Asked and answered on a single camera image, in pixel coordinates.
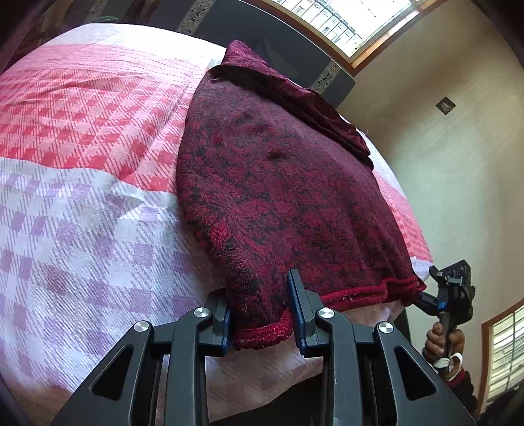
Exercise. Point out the person's right forearm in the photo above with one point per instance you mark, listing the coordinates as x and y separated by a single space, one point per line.
462 385

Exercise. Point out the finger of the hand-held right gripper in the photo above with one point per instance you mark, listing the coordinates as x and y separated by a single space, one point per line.
425 302

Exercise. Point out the person's right hand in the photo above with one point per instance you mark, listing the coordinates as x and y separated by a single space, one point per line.
434 340

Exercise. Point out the pink checked bedsheet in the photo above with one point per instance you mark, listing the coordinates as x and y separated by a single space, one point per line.
82 164

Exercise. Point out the small wooden framed window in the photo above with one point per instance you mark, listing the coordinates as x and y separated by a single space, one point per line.
505 348

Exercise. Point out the large grid window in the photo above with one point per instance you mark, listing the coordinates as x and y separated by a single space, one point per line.
327 20

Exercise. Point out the dark wall switch plate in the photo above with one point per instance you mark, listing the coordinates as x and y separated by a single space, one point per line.
445 105

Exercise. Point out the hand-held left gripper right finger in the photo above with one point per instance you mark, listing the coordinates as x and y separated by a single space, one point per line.
297 313

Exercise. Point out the dark red patterned garment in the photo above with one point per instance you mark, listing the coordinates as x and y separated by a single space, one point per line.
278 205

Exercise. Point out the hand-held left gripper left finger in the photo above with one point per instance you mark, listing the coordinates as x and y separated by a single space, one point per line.
223 329

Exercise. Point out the dark headboard with patterned strips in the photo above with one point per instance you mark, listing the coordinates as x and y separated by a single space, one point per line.
286 45

